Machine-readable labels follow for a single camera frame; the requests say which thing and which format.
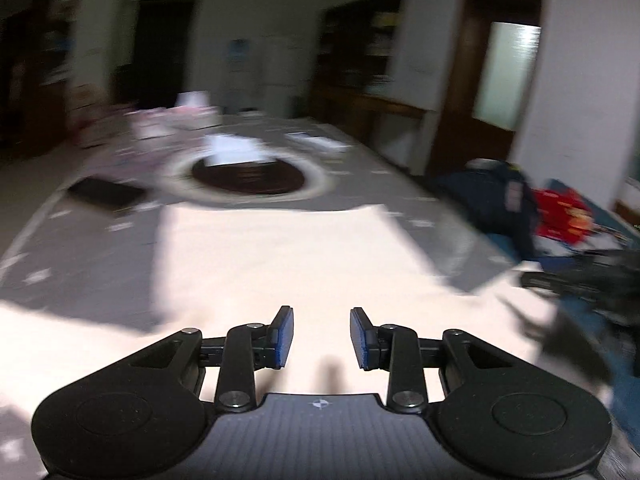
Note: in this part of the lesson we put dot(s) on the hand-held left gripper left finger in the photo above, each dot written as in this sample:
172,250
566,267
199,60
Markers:
282,336

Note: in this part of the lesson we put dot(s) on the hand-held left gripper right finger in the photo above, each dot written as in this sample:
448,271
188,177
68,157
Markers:
359,341

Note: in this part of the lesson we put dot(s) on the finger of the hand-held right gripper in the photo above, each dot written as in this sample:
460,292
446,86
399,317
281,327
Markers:
550,281

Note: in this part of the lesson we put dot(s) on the cream cloth garment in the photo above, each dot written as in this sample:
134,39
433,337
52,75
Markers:
280,265

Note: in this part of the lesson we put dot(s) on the navy blue jacket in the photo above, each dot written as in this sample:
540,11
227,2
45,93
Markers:
492,200

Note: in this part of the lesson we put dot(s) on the round black induction cooker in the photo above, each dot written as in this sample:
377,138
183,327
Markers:
248,178

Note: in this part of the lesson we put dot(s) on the white folded tissue sheet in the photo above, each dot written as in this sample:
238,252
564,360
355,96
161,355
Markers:
235,149

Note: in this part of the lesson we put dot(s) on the white flat remote device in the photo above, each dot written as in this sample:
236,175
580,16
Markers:
316,141

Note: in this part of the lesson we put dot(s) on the grey star-print tablecloth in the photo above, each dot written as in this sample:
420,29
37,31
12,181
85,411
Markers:
90,255

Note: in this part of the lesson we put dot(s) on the wooden door with frosted glass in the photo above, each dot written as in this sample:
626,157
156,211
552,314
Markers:
467,75

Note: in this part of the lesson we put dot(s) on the dark smartphone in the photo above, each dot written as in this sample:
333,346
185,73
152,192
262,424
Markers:
106,193

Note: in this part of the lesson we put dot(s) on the wooden side table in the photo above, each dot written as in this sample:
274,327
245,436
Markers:
372,110

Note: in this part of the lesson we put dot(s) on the white tissue box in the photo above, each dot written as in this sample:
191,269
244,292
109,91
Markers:
196,109
152,126

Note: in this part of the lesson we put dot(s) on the white water dispenser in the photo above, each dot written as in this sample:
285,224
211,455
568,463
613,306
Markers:
240,87

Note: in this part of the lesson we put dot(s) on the white refrigerator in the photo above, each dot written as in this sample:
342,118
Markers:
284,75

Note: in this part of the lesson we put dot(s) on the blue water bottle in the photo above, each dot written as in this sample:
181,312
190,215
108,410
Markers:
241,52

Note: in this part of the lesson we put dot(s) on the dark entrance door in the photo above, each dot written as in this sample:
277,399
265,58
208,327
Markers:
164,52

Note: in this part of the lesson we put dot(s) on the arched wooden cabinet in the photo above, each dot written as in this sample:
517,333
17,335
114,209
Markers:
30,60

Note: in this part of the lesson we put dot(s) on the dark wooden wall shelf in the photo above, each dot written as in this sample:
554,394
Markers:
357,40

